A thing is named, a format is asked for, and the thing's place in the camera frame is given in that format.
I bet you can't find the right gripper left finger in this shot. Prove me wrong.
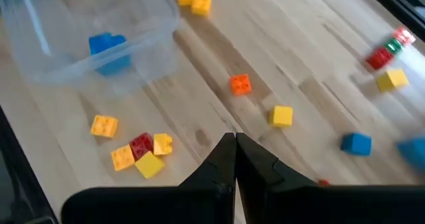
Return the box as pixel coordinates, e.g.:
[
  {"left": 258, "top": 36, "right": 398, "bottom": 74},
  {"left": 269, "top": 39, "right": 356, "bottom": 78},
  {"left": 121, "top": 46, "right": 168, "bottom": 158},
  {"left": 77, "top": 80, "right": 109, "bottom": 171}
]
[{"left": 61, "top": 133, "right": 236, "bottom": 224}]

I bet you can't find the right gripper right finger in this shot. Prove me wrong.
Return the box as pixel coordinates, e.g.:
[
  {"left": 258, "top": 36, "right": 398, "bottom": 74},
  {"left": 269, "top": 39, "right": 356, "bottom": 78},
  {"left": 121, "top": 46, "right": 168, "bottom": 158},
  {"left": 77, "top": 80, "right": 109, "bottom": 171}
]
[{"left": 236, "top": 133, "right": 425, "bottom": 224}]

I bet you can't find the blue two-stud block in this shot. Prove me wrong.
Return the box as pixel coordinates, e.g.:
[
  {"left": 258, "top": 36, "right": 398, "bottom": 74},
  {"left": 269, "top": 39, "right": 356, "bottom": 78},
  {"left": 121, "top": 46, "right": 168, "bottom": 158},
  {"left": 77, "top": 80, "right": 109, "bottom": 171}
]
[{"left": 396, "top": 136, "right": 425, "bottom": 171}]

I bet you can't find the clear labelled plastic bin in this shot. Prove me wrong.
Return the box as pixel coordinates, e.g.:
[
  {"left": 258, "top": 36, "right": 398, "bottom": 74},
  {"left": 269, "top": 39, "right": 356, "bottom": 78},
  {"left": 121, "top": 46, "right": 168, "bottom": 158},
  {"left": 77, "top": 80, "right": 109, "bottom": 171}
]
[{"left": 0, "top": 0, "right": 182, "bottom": 88}]

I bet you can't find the small green block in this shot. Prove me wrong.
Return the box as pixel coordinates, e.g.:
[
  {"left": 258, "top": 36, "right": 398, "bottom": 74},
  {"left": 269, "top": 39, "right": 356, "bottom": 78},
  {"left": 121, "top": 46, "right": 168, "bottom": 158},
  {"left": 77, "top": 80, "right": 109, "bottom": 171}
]
[{"left": 384, "top": 37, "right": 404, "bottom": 55}]

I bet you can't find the large blue block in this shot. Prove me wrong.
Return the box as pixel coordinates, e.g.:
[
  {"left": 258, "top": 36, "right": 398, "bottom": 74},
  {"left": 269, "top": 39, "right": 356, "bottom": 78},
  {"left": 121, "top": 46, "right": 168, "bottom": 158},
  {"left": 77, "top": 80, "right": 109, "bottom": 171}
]
[{"left": 88, "top": 32, "right": 132, "bottom": 77}]

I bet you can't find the small dark red block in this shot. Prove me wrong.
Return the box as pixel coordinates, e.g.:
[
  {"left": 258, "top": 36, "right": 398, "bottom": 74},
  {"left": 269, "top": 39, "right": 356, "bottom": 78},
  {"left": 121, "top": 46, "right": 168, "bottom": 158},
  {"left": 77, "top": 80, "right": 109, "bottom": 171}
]
[{"left": 129, "top": 132, "right": 155, "bottom": 161}]

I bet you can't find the black metal table frame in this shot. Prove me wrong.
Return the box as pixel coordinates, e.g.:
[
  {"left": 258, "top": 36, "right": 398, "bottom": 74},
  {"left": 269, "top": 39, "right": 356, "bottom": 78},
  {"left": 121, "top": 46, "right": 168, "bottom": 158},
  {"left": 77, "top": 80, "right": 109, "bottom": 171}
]
[{"left": 0, "top": 0, "right": 425, "bottom": 224}]

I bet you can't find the small blue block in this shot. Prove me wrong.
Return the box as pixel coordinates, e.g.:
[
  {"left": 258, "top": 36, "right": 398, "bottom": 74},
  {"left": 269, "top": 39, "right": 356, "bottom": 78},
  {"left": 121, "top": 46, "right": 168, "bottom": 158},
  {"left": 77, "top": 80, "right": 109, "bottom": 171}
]
[{"left": 341, "top": 132, "right": 373, "bottom": 158}]

